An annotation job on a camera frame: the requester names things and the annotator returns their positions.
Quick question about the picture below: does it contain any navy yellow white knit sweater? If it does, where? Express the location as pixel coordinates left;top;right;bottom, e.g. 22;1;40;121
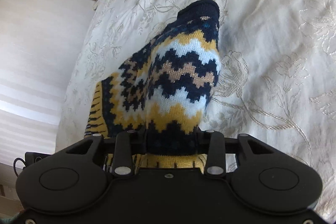
85;0;221;169

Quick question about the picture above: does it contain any cream floral embroidered bedspread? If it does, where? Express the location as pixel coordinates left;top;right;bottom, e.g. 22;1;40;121
56;0;335;222

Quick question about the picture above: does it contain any black cable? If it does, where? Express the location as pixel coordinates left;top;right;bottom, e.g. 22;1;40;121
12;151;48;177

